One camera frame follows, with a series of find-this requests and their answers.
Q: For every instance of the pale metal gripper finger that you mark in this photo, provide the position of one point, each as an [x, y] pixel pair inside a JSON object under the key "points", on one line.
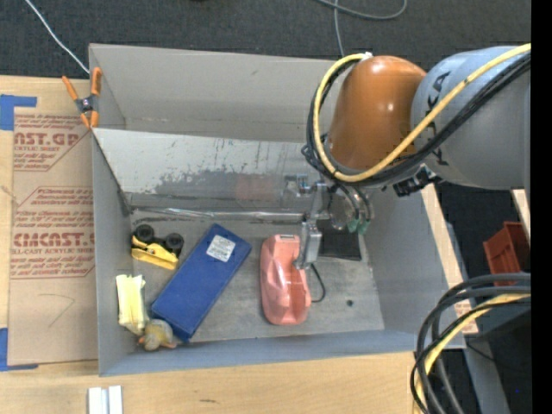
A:
{"points": [[315, 246], [305, 240]]}

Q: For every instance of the blue flat box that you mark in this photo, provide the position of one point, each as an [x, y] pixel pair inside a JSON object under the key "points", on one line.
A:
{"points": [[198, 280]]}

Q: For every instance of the pink plastic toy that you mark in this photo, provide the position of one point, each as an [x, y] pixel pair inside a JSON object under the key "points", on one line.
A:
{"points": [[282, 291]]}

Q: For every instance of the yellow toy car black wheels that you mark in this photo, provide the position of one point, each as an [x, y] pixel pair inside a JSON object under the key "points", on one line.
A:
{"points": [[153, 250]]}

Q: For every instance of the brown cardboard board red print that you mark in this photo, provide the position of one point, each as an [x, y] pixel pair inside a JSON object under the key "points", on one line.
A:
{"points": [[47, 214]]}

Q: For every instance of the pale yellow cloth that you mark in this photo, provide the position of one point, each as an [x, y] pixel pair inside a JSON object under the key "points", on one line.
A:
{"points": [[131, 300]]}

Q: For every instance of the black cylinder on white bracket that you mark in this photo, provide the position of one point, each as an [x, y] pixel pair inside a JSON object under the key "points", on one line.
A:
{"points": [[412, 183]]}

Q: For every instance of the grey metal bin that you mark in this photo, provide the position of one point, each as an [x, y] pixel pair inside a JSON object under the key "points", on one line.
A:
{"points": [[241, 97]]}

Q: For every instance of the black flat square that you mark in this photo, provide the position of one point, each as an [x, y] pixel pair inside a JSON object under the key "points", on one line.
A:
{"points": [[340, 245]]}

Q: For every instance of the small yellow toy duck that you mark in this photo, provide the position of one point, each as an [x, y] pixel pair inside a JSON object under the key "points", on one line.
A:
{"points": [[156, 336]]}

